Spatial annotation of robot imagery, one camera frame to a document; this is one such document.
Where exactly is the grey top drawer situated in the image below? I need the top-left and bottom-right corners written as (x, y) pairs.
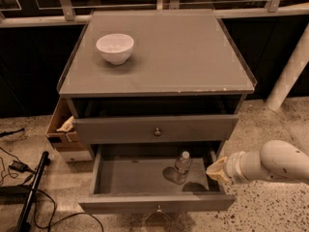
top-left (72, 115), bottom-right (239, 144)

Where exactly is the round metal top knob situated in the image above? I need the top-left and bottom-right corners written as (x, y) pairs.
top-left (154, 128), bottom-right (161, 136)

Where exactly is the white diagonal post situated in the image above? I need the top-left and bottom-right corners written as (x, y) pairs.
top-left (266, 25), bottom-right (309, 111)

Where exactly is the black power adapter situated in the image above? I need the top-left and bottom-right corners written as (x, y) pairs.
top-left (9, 160), bottom-right (28, 173)

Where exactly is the black pole on floor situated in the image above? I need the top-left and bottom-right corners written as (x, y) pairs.
top-left (14, 151), bottom-right (50, 232)

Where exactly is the clear plastic water bottle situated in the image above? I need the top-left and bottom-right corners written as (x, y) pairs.
top-left (175, 151), bottom-right (192, 174)

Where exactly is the grey middle drawer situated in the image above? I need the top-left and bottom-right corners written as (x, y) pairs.
top-left (79, 143), bottom-right (236, 215)

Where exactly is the open cardboard box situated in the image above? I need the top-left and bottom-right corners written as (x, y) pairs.
top-left (46, 99), bottom-right (92, 162)

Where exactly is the grey drawer cabinet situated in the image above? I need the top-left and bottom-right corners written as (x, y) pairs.
top-left (56, 9), bottom-right (258, 215)

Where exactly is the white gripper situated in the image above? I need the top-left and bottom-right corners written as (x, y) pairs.
top-left (206, 151), bottom-right (249, 184)

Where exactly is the white ceramic bowl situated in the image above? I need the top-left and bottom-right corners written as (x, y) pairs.
top-left (96, 34), bottom-right (134, 65)

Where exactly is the grey drawer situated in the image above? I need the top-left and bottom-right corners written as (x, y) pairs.
top-left (79, 143), bottom-right (236, 215)
top-left (72, 115), bottom-right (239, 144)

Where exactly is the black floor cable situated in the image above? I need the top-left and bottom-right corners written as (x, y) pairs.
top-left (0, 145), bottom-right (104, 232)

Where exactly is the metal window railing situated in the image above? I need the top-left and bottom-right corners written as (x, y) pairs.
top-left (0, 0), bottom-right (309, 27)

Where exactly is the metal middle drawer knob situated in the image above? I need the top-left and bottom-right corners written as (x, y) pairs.
top-left (156, 205), bottom-right (162, 212)

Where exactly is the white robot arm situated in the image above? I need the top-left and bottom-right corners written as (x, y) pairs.
top-left (206, 140), bottom-right (309, 184)

